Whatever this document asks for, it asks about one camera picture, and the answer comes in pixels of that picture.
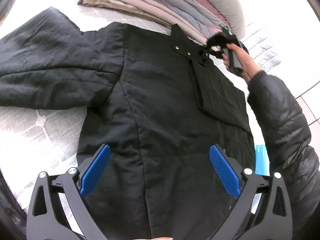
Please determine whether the black coat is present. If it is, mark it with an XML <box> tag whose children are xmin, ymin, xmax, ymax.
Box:
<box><xmin>1</xmin><ymin>8</ymin><xmax>255</xmax><ymax>239</ymax></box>

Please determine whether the right forearm black puffer sleeve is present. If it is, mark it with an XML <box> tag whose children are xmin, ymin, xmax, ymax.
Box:
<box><xmin>248</xmin><ymin>70</ymin><xmax>319</xmax><ymax>239</ymax></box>

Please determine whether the right hand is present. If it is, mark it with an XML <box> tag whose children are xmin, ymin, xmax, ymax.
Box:
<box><xmin>227</xmin><ymin>43</ymin><xmax>262</xmax><ymax>84</ymax></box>

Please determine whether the left hand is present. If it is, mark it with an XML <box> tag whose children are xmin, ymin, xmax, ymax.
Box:
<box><xmin>134</xmin><ymin>237</ymin><xmax>173</xmax><ymax>240</ymax></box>

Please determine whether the black puffer jacket on left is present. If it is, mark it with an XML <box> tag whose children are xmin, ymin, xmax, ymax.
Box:
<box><xmin>1</xmin><ymin>173</ymin><xmax>27</xmax><ymax>240</ymax></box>

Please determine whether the blue plastic stool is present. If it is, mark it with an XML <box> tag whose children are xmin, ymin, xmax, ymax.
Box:
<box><xmin>255</xmin><ymin>145</ymin><xmax>270</xmax><ymax>176</ymax></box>

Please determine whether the grey checked bed mattress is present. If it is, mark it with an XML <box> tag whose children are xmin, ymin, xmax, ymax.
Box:
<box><xmin>1</xmin><ymin>7</ymin><xmax>87</xmax><ymax>211</ymax></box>

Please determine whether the grey pillow on top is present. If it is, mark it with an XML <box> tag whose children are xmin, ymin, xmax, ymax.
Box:
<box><xmin>207</xmin><ymin>0</ymin><xmax>245</xmax><ymax>39</ymax></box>

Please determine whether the stack of folded quilts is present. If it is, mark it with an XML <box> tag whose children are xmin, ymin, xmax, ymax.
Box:
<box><xmin>78</xmin><ymin>0</ymin><xmax>229</xmax><ymax>44</ymax></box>

